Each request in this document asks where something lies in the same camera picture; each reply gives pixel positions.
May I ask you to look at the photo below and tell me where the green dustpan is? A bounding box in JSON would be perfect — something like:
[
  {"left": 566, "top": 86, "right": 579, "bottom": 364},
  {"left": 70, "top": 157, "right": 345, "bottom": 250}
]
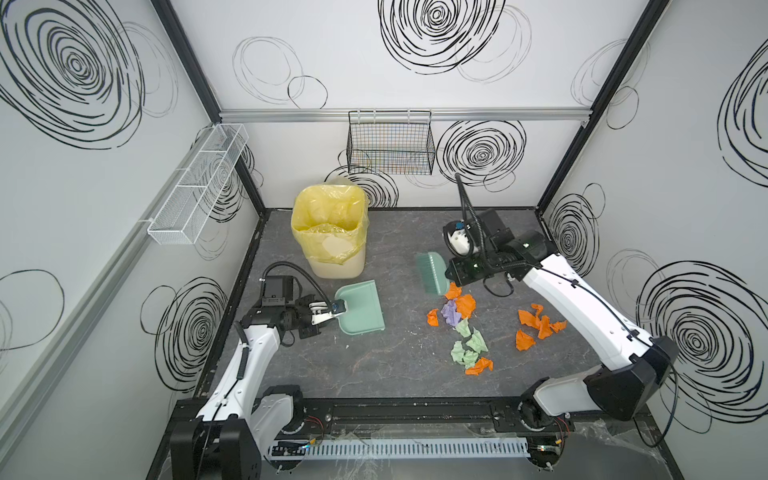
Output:
[{"left": 333, "top": 280, "right": 385, "bottom": 336}]

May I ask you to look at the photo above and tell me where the green hand brush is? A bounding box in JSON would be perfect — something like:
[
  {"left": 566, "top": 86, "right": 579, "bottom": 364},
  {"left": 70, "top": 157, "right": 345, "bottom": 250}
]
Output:
[{"left": 415, "top": 251, "right": 450, "bottom": 296}]

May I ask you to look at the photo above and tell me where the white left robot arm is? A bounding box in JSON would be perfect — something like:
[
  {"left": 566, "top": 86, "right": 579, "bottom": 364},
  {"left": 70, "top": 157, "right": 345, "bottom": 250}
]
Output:
[{"left": 170, "top": 261, "right": 348, "bottom": 479}]

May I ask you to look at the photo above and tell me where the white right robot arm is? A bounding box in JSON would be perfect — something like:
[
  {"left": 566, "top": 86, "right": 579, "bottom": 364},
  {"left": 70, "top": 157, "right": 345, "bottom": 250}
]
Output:
[{"left": 443, "top": 176, "right": 679, "bottom": 431}]

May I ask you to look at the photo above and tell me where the orange paper scrap centre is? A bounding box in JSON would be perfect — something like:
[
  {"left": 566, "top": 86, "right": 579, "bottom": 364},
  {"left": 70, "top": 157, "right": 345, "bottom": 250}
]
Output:
[{"left": 444, "top": 282, "right": 463, "bottom": 301}]

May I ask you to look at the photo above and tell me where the orange paper scrap near bin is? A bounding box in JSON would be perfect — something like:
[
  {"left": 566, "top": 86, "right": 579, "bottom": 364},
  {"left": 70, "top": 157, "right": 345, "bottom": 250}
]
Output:
[{"left": 455, "top": 294, "right": 477, "bottom": 320}]

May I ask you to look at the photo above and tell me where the small purple paper scrap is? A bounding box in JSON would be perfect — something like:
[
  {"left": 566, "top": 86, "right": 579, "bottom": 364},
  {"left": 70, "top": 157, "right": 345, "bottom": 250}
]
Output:
[{"left": 440, "top": 299, "right": 463, "bottom": 328}]

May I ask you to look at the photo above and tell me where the orange twisted paper scrap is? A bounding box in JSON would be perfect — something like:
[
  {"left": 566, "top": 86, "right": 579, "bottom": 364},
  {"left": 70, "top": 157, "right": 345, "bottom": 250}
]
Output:
[{"left": 427, "top": 309, "right": 440, "bottom": 327}]

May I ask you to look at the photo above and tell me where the green paper scrap centre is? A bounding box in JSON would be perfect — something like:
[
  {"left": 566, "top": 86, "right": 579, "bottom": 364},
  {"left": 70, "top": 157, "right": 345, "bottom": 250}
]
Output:
[{"left": 455, "top": 319, "right": 472, "bottom": 338}]

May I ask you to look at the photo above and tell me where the green paper scrap front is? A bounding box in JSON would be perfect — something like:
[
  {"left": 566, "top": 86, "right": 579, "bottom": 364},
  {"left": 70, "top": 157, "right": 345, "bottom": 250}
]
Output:
[{"left": 463, "top": 329, "right": 488, "bottom": 369}]

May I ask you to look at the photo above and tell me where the small green paper scrap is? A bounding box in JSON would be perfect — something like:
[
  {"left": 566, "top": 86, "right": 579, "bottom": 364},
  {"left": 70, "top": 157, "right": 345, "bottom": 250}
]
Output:
[{"left": 450, "top": 341, "right": 465, "bottom": 365}]

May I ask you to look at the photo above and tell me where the beige bin with yellow bag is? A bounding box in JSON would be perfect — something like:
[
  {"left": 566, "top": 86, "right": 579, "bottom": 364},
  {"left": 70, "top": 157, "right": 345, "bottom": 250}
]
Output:
[{"left": 291, "top": 181, "right": 369, "bottom": 280}]

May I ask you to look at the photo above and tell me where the small orange paper scrap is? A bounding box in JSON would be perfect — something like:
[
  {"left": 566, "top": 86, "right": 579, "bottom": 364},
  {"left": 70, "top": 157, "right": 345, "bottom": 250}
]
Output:
[{"left": 515, "top": 330, "right": 536, "bottom": 351}]

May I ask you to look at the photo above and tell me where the orange paper scrap front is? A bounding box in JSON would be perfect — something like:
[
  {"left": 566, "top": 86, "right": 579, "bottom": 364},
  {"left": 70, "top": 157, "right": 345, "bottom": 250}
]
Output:
[{"left": 465, "top": 358, "right": 494, "bottom": 376}]

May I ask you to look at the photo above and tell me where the orange paper scrap right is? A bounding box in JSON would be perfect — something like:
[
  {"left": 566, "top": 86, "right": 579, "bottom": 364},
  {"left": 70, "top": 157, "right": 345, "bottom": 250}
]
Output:
[{"left": 518, "top": 304, "right": 567, "bottom": 339}]

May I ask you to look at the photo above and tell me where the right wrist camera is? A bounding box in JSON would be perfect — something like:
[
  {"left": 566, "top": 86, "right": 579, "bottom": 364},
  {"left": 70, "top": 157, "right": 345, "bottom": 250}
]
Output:
[{"left": 442, "top": 220, "right": 479, "bottom": 258}]

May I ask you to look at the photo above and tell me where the white slotted cable duct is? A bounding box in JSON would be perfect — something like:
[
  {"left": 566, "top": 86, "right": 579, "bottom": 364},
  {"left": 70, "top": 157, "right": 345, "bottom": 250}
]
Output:
[{"left": 266, "top": 438, "right": 530, "bottom": 461}]

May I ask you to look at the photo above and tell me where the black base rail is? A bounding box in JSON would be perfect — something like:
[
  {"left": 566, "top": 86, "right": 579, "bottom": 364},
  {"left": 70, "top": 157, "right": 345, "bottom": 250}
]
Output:
[{"left": 173, "top": 392, "right": 625, "bottom": 436}]

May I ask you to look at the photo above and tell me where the clear wall shelf tray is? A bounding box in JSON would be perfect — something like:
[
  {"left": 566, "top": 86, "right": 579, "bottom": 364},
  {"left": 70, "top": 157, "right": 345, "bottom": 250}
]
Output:
[{"left": 147, "top": 123, "right": 248, "bottom": 245}]

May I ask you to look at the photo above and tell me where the black wire basket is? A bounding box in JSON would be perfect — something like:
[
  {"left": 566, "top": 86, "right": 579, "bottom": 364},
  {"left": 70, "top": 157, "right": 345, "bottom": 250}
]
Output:
[{"left": 345, "top": 109, "right": 436, "bottom": 176}]

